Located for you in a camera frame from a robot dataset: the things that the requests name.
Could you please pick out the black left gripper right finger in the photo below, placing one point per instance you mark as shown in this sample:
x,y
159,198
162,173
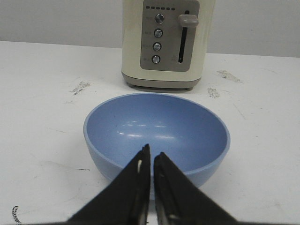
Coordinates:
x,y
178,200

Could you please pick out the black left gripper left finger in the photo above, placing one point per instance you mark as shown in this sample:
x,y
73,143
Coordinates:
x,y
126,199

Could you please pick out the blue bowl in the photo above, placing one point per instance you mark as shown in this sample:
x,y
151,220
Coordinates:
x,y
191,135

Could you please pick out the cream toaster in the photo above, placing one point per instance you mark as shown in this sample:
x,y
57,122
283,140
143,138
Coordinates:
x,y
164,42

